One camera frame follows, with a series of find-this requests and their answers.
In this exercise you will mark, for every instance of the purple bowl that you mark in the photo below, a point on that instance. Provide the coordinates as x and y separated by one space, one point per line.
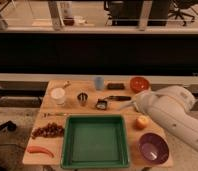
153 148

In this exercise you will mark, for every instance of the bunch of red grapes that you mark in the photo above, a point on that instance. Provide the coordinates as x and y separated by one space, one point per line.
50 130

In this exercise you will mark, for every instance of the dark brown rectangular block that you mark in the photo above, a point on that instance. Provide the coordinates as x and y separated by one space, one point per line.
115 86

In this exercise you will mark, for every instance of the wooden spoon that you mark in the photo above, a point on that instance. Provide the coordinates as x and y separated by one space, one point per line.
64 85

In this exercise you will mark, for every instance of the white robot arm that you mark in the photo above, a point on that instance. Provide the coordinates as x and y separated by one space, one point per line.
169 107

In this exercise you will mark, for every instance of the white cup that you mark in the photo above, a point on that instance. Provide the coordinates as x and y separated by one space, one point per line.
58 95

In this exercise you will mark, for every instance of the green plastic tray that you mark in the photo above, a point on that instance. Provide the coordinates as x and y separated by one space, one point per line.
94 142

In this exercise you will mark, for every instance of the orange apple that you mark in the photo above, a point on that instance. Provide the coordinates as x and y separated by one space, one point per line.
141 122

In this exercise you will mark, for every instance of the black office chair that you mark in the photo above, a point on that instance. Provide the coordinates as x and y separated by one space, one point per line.
178 9

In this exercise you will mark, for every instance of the small metal cup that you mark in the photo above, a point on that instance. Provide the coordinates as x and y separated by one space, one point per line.
82 98

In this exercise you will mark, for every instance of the black handled knife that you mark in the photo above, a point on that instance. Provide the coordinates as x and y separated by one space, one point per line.
118 98

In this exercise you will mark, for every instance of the orange red bowl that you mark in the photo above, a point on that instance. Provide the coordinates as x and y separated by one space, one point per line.
138 84

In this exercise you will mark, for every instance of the dark red jar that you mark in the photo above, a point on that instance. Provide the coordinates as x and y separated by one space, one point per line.
68 21

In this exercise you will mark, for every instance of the small black square container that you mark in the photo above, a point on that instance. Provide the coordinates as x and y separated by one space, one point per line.
101 104

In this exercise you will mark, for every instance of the orange carrot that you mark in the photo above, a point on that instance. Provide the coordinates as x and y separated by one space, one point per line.
38 149

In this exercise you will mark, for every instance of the light blue cup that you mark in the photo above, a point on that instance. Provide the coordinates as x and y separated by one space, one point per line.
99 83

